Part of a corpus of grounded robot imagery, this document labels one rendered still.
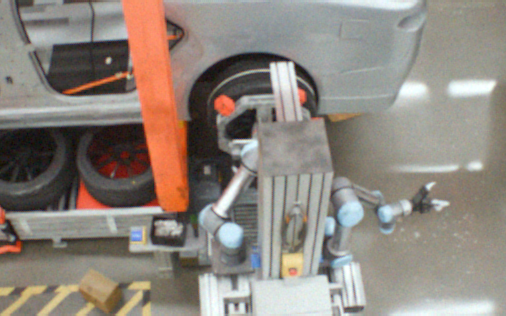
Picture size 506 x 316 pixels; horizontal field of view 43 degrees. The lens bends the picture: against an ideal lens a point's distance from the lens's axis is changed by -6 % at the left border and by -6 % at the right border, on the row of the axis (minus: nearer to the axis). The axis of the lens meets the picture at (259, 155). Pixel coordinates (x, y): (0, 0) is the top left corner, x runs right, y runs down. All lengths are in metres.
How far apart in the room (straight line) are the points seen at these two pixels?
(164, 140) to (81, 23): 1.52
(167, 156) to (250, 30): 0.82
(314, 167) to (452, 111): 3.20
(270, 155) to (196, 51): 1.52
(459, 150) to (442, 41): 1.23
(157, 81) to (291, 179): 1.07
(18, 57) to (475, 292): 3.27
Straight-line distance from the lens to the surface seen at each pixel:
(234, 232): 3.44
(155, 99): 3.36
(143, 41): 3.09
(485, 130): 5.50
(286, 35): 3.79
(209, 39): 3.78
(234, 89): 3.91
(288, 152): 2.48
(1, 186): 4.56
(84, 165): 4.49
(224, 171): 4.77
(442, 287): 4.61
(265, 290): 3.07
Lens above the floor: 3.99
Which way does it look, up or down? 52 degrees down
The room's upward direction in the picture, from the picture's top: straight up
